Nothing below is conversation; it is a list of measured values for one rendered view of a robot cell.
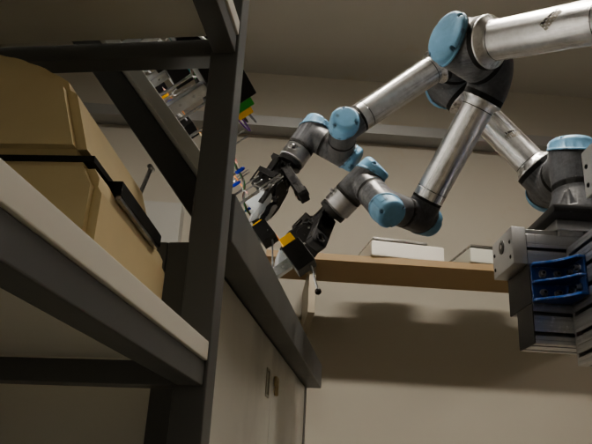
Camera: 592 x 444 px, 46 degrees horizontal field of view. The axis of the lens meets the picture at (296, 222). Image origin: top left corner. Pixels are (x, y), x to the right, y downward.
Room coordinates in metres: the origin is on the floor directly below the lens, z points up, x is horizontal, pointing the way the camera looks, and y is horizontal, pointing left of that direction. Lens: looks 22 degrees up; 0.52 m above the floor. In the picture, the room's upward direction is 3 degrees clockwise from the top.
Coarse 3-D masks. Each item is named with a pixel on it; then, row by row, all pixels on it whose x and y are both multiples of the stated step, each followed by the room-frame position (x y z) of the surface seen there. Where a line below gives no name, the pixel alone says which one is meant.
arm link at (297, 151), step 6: (288, 144) 1.65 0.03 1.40; (294, 144) 1.64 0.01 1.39; (300, 144) 1.65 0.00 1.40; (282, 150) 1.67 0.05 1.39; (288, 150) 1.65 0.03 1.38; (294, 150) 1.65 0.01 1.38; (300, 150) 1.65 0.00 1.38; (306, 150) 1.65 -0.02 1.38; (294, 156) 1.65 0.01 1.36; (300, 156) 1.65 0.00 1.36; (306, 156) 1.66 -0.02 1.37; (300, 162) 1.66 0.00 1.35; (306, 162) 1.68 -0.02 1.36
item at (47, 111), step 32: (0, 64) 0.48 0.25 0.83; (32, 64) 0.49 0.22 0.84; (0, 96) 0.48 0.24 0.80; (32, 96) 0.48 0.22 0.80; (64, 96) 0.47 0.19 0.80; (0, 128) 0.48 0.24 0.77; (32, 128) 0.48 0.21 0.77; (64, 128) 0.47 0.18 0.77; (96, 128) 0.53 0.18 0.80; (32, 160) 0.48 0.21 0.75; (64, 160) 0.48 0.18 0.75; (96, 160) 0.48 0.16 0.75; (64, 192) 0.47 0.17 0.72; (96, 192) 0.48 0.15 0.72; (128, 192) 0.53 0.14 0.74; (96, 224) 0.48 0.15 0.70; (128, 224) 0.55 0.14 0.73; (128, 256) 0.56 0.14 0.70; (160, 288) 0.67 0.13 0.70
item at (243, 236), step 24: (240, 216) 0.83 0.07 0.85; (240, 240) 0.84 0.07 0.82; (240, 264) 0.88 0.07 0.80; (264, 264) 1.01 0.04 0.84; (240, 288) 0.99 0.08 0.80; (264, 288) 1.02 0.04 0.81; (264, 312) 1.13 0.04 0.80; (288, 312) 1.28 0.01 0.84; (288, 336) 1.30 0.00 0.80; (288, 360) 1.56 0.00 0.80; (312, 360) 1.71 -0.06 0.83; (312, 384) 1.89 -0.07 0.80
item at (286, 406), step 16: (272, 368) 1.38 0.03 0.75; (288, 368) 1.60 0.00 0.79; (272, 384) 1.40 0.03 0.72; (288, 384) 1.61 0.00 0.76; (272, 400) 1.41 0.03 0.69; (288, 400) 1.63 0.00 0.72; (272, 416) 1.42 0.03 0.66; (288, 416) 1.64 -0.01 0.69; (272, 432) 1.43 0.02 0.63; (288, 432) 1.65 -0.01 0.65
